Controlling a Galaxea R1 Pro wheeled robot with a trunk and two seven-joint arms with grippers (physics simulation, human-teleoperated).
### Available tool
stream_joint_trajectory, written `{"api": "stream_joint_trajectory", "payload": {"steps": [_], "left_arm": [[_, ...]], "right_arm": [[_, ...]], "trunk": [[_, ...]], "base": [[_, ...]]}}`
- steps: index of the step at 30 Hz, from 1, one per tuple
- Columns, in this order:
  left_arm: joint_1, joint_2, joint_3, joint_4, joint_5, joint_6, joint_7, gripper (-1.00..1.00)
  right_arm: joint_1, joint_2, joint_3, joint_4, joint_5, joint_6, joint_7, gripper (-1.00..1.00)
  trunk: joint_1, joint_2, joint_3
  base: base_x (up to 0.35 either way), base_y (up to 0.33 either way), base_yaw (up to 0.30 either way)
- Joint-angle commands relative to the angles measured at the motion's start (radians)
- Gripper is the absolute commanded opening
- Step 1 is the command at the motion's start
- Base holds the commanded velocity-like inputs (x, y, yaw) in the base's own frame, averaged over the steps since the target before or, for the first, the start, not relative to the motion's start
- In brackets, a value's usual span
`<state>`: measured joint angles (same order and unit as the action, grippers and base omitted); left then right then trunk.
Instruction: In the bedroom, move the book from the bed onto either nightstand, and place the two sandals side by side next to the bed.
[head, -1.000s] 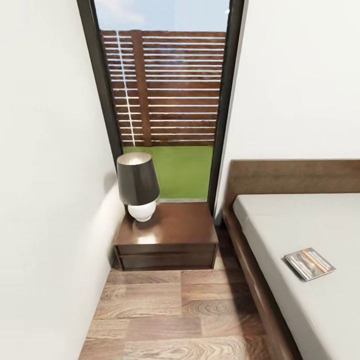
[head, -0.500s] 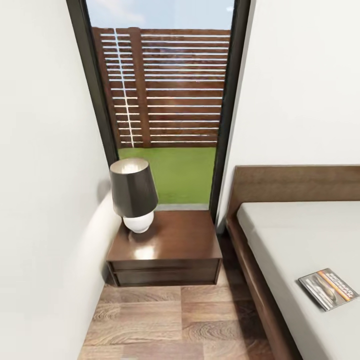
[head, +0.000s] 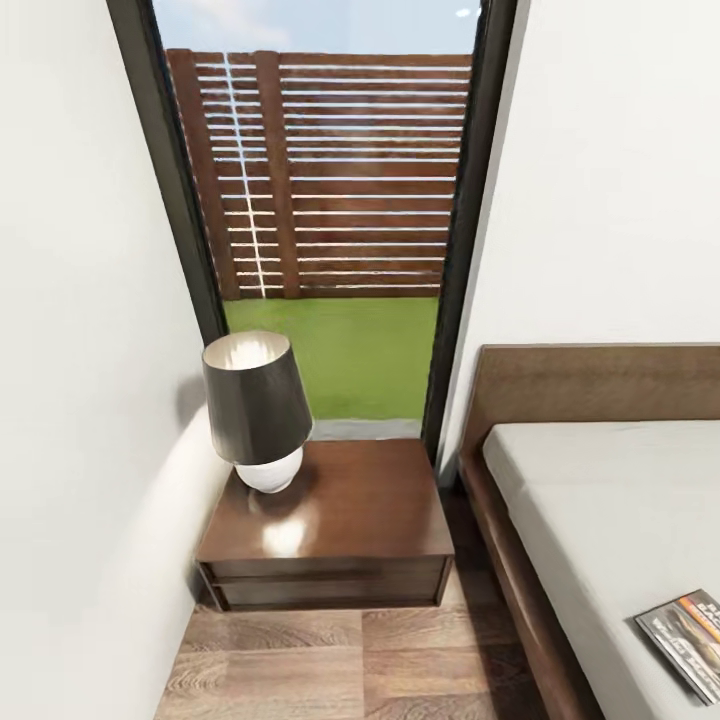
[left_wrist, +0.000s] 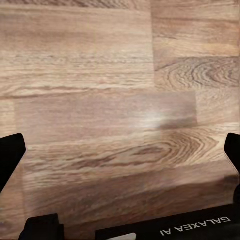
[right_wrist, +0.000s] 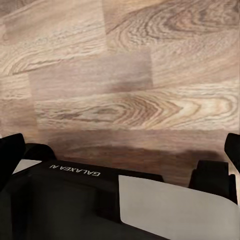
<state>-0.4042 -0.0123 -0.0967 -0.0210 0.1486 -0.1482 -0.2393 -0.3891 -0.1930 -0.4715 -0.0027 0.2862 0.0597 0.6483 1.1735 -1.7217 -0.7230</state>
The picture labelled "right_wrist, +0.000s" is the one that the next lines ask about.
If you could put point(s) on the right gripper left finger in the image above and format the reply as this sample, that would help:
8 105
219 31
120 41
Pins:
12 149

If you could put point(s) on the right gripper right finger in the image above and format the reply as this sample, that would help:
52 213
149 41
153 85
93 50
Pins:
232 149

